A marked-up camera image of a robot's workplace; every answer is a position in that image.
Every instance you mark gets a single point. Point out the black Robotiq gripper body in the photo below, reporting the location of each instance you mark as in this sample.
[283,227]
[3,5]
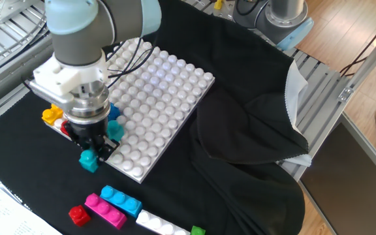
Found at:
[88,132]

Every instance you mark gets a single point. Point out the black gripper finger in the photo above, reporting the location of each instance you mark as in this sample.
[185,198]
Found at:
[109,148]
[77,140]

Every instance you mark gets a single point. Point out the red two-stud block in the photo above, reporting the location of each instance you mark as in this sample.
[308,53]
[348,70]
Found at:
[64,128]

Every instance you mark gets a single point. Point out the teal four-stud block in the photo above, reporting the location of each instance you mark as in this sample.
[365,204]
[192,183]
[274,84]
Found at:
[88,160]

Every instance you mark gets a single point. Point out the blue four-stud block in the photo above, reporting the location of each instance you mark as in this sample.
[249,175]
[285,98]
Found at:
[113,112]

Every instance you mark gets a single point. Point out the yellow four-stud block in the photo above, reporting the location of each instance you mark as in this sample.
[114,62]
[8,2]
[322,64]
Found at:
[51,115]

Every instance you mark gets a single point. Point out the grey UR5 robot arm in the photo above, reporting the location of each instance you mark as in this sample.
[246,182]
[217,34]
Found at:
[87,29]

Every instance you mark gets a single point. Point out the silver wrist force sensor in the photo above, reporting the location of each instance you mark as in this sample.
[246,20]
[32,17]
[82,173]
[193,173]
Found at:
[88,104]

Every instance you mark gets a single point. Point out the light blue three-stud block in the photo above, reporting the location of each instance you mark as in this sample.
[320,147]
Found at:
[121,200]

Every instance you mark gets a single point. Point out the white studded baseplate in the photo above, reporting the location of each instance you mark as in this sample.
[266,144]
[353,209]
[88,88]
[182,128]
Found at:
[155,114]

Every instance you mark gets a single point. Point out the pink three-stud block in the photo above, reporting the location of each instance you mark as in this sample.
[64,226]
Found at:
[105,210]

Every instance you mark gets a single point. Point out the small red block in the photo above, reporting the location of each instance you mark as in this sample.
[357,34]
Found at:
[79,215]

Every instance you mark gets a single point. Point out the white four-stud block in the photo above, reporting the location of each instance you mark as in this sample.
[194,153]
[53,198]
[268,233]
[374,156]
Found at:
[157,225]

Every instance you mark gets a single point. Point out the white printed paper sheet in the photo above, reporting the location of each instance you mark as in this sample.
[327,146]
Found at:
[5,215]

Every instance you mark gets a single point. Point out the green two-stud block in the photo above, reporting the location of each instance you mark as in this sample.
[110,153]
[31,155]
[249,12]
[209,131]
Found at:
[197,231]

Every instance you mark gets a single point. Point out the black cloth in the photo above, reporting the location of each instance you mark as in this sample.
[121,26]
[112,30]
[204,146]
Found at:
[240,130]

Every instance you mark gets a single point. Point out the small yellow item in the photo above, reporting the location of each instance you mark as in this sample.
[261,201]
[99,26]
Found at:
[218,4]

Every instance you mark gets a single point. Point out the white cloth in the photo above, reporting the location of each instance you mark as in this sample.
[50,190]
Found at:
[294,91]

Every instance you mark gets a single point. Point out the dark flat panel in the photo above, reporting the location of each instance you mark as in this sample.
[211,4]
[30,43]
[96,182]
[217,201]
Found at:
[344,182]

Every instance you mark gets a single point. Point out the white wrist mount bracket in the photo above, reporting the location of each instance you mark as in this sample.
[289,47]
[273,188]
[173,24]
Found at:
[64,78]

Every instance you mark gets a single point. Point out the metal corner bracket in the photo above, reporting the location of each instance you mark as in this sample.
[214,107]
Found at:
[345,94]

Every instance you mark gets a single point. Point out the aluminium frame post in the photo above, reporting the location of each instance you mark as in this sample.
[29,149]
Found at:
[367,65]

